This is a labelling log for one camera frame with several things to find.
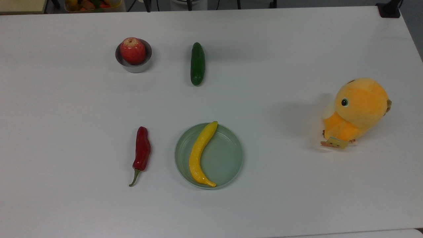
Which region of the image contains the black camera stand clamp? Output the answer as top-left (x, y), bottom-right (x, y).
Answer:
top-left (376, 0), bottom-right (403, 19)

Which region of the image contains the red apple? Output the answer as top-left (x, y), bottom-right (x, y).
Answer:
top-left (120, 37), bottom-right (146, 65)

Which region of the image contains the orange plush toy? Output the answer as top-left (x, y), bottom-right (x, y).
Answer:
top-left (320, 78), bottom-right (392, 149)

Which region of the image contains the green cucumber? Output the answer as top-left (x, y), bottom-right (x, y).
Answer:
top-left (190, 42), bottom-right (206, 87)

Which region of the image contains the pale green plate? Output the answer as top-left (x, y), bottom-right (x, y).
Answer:
top-left (174, 123), bottom-right (244, 190)

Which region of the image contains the clear box of toy food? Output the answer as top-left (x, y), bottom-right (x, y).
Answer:
top-left (64, 0), bottom-right (127, 13)

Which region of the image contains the red chili pepper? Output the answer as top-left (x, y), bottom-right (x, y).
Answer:
top-left (129, 126), bottom-right (151, 187)

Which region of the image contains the yellow banana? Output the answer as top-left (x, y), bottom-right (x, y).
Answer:
top-left (189, 121), bottom-right (218, 188)

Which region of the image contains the wooden desk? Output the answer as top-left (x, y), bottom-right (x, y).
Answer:
top-left (0, 0), bottom-right (49, 15)

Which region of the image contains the small metal bowl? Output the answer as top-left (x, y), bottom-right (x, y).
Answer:
top-left (115, 38), bottom-right (153, 73)

